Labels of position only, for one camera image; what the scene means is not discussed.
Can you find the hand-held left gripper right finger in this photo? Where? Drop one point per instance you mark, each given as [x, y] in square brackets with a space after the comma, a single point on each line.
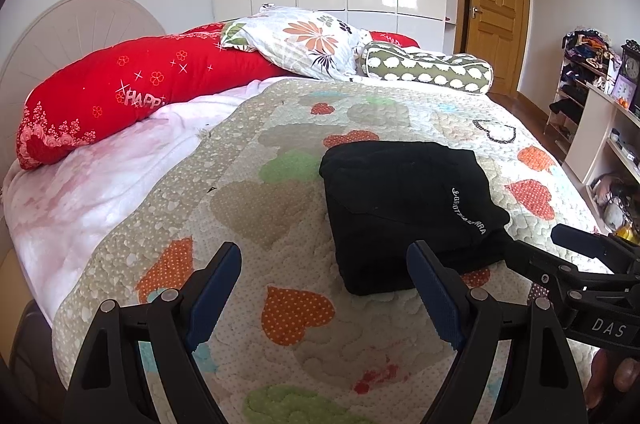
[435, 289]

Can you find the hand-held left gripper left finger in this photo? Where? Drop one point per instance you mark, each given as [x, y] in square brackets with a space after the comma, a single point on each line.
[217, 289]

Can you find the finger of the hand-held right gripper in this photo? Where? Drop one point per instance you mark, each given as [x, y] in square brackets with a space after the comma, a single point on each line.
[545, 269]
[590, 241]

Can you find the black pants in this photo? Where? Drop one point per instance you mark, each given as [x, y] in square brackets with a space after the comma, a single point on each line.
[400, 204]

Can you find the person's right hand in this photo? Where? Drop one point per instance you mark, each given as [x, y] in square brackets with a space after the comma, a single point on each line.
[617, 379]

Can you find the pile of bags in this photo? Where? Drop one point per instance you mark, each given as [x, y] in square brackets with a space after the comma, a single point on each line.
[612, 204]

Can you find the heart-patterned quilt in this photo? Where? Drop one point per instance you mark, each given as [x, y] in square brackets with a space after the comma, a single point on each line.
[280, 214]

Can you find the white shelf desk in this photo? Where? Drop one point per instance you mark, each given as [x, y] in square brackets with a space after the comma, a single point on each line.
[590, 129]

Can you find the pink fleece blanket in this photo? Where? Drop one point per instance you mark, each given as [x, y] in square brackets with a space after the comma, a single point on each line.
[100, 194]

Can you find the small purple clock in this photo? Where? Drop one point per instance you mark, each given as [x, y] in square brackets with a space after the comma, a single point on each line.
[625, 88]

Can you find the dark mantel clock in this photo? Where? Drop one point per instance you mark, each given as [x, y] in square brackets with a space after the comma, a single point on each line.
[631, 59]

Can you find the rack of clothes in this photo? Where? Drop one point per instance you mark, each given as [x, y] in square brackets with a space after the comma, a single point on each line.
[585, 49]

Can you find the green patterned bolster pillow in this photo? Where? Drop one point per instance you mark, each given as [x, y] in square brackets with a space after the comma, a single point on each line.
[425, 69]

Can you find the red printed pillow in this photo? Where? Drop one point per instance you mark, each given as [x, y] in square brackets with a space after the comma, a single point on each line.
[395, 40]
[125, 74]

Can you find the wooden door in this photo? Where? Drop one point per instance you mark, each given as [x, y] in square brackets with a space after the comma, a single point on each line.
[495, 4]

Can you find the white floral pillow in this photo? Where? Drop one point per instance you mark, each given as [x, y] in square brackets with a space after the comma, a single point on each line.
[300, 39]

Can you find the white round headboard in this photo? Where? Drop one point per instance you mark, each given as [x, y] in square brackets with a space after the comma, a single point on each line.
[75, 24]

